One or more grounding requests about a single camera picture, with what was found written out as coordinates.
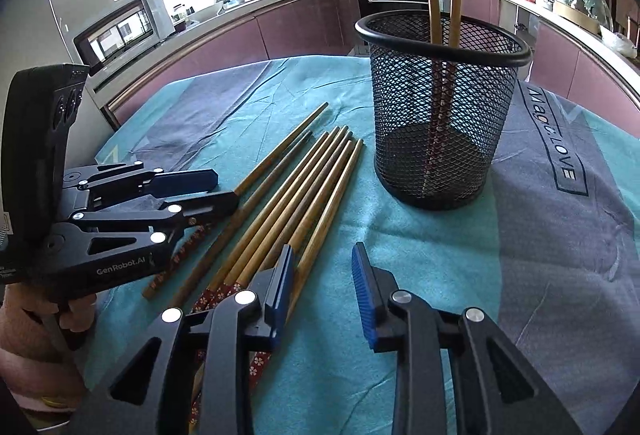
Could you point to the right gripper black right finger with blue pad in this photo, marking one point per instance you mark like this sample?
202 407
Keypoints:
496 389

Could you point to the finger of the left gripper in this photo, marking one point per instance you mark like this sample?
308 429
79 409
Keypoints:
97 251
94 188

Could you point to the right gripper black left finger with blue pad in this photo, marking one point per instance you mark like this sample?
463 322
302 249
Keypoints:
148 390

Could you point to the wooden chopstick red end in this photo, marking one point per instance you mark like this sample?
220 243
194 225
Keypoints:
435 39

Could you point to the left hand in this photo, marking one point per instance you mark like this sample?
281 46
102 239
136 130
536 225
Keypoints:
35 372

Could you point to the silver microwave oven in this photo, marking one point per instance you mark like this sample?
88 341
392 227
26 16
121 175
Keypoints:
125 31

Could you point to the teal grey tablecloth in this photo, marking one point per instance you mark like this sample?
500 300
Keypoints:
549 250

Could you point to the black mesh utensil holder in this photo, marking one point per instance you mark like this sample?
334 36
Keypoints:
488 59

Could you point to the white plastic bag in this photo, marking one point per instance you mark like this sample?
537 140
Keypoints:
618 43

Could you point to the wooden tray on counter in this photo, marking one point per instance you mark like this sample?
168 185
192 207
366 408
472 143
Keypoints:
578 18

